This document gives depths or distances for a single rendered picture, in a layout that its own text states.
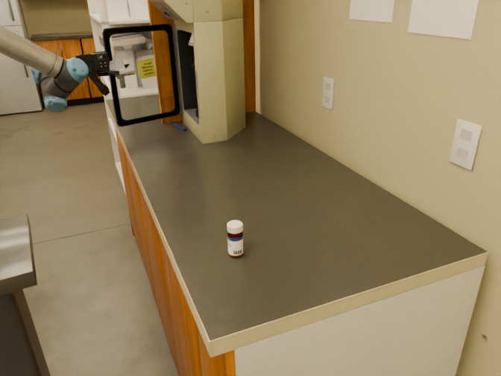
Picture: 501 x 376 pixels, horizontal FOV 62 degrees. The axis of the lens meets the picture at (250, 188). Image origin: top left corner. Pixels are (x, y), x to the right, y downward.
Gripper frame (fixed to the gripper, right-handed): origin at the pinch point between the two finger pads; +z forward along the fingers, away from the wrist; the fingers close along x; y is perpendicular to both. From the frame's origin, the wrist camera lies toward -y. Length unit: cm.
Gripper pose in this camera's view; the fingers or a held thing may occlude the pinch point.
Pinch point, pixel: (132, 69)
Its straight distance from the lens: 176.8
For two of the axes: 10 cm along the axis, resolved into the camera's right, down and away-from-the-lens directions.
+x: -3.8, -4.0, 8.4
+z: 9.2, -2.0, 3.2
